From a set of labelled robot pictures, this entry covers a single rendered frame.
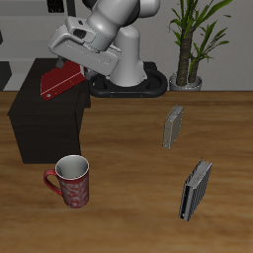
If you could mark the dark brown desk caddy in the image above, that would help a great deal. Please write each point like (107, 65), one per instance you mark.
(46, 125)

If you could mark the black striped book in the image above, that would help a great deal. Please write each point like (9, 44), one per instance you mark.
(195, 191)

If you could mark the red patterned mug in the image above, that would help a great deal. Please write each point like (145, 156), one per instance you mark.
(70, 183)

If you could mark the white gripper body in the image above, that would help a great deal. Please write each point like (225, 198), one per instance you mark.
(82, 52)

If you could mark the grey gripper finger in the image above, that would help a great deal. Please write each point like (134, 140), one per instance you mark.
(59, 62)
(89, 74)

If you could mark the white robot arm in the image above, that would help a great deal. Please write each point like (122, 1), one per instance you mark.
(126, 52)

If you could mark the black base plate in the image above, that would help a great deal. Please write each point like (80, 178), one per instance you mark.
(154, 86)

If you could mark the grey book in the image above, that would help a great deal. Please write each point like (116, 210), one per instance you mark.
(173, 126)

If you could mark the red book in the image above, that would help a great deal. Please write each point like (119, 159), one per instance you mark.
(61, 80)

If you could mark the green pot plant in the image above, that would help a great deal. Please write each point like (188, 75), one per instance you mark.
(192, 42)

